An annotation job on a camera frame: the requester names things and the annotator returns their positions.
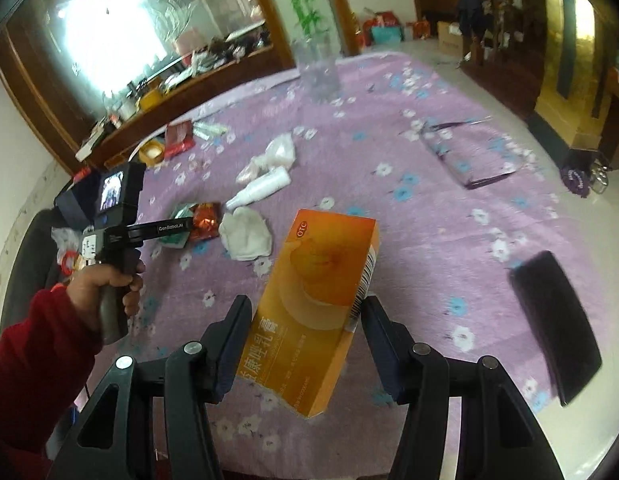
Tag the white plastic bottle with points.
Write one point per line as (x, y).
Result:
(262, 187)

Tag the yellow tape roll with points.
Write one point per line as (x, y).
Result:
(151, 153)

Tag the folded floral cloth pouch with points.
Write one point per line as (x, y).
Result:
(473, 150)

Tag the chopsticks pack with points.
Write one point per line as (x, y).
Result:
(208, 130)

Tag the red plastic basket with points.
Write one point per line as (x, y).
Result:
(70, 262)

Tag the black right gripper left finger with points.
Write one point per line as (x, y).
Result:
(113, 436)

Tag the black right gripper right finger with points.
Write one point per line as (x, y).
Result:
(500, 437)

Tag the clear plastic cup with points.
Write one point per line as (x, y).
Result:
(315, 61)

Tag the black phone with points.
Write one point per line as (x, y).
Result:
(558, 322)

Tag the red sleeve left forearm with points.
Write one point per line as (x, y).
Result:
(45, 361)

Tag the left hand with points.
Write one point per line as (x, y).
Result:
(84, 291)

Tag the shiny red foil wrapper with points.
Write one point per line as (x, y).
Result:
(206, 220)

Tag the wooden cabinet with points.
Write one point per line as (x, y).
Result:
(91, 78)

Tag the dark red packet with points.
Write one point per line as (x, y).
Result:
(179, 138)

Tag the person in background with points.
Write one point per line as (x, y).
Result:
(472, 25)

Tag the orange medicine box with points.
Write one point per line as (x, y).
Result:
(309, 310)

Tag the teal tissue pack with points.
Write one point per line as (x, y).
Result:
(177, 236)

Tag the black sofa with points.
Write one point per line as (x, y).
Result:
(35, 267)

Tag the purple floral tablecloth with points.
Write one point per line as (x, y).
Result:
(442, 269)

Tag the crumpled white tissue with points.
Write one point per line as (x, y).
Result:
(244, 234)

